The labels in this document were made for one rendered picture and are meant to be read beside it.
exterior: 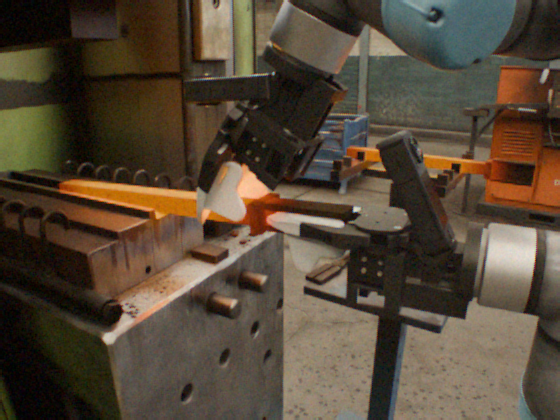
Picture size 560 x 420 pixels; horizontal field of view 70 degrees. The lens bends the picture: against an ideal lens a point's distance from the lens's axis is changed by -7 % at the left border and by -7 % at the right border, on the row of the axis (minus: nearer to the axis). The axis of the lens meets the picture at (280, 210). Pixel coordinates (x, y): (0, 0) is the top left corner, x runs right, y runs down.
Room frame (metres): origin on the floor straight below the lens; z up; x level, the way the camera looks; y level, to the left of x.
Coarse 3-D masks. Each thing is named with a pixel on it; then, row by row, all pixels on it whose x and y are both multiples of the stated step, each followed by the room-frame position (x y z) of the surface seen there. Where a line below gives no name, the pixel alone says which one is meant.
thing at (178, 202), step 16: (80, 192) 0.58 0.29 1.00; (96, 192) 0.56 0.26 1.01; (112, 192) 0.54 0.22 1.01; (128, 192) 0.53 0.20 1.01; (144, 192) 0.52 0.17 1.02; (160, 192) 0.51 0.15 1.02; (176, 192) 0.51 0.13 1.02; (192, 192) 0.51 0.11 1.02; (160, 208) 0.50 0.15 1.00; (176, 208) 0.49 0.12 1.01; (192, 208) 0.47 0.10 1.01; (256, 208) 0.42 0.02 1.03; (272, 208) 0.42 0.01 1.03; (288, 208) 0.41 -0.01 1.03; (304, 208) 0.41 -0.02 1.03; (320, 208) 0.40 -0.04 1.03; (336, 208) 0.40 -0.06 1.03; (352, 208) 0.41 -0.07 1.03; (256, 224) 0.42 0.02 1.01
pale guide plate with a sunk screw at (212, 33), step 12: (192, 0) 0.80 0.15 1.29; (204, 0) 0.80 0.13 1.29; (216, 0) 0.84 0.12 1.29; (228, 0) 0.86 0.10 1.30; (204, 12) 0.80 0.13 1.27; (216, 12) 0.83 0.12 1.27; (228, 12) 0.86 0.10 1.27; (192, 24) 0.80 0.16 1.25; (204, 24) 0.80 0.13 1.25; (216, 24) 0.83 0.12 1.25; (228, 24) 0.86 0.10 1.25; (204, 36) 0.80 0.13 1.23; (216, 36) 0.83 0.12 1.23; (228, 36) 0.86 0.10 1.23; (204, 48) 0.80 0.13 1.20; (216, 48) 0.83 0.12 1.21; (228, 48) 0.86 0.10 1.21
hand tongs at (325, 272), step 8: (344, 256) 0.95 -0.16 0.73; (328, 264) 0.90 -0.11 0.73; (336, 264) 0.90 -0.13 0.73; (344, 264) 0.91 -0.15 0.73; (312, 272) 0.86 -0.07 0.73; (320, 272) 0.86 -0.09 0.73; (328, 272) 0.86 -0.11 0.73; (336, 272) 0.87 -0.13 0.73; (312, 280) 0.84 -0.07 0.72; (320, 280) 0.83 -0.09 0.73
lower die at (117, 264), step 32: (0, 192) 0.62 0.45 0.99; (32, 192) 0.62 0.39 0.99; (64, 192) 0.58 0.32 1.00; (0, 224) 0.50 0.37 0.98; (32, 224) 0.50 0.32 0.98; (96, 224) 0.47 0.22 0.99; (128, 224) 0.47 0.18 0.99; (160, 224) 0.51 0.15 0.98; (192, 224) 0.56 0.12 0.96; (32, 256) 0.46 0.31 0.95; (64, 256) 0.43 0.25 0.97; (96, 256) 0.42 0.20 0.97; (128, 256) 0.46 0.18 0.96; (160, 256) 0.50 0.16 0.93; (96, 288) 0.41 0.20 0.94; (128, 288) 0.45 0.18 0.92
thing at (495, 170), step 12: (372, 156) 0.94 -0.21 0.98; (432, 156) 0.89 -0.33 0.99; (444, 168) 0.86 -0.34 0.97; (468, 168) 0.83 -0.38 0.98; (480, 168) 0.82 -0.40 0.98; (492, 168) 0.81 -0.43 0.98; (504, 168) 0.80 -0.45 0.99; (516, 168) 0.79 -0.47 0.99; (528, 168) 0.78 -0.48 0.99; (492, 180) 0.80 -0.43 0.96; (504, 180) 0.79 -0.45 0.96; (516, 180) 0.79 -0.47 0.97; (528, 180) 0.77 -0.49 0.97
